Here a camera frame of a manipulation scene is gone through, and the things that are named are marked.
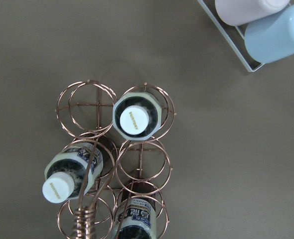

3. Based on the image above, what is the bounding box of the tea bottle white cap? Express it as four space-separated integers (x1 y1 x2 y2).
113 92 162 141

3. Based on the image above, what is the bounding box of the light blue cup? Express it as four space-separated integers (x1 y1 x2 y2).
244 4 294 64

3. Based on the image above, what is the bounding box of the copper wire bottle basket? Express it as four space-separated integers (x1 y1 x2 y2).
55 80 176 239

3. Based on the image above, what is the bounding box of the pink cup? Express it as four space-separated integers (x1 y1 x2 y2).
214 0 290 26

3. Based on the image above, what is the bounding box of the white cup rack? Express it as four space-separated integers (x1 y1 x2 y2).
198 0 265 73

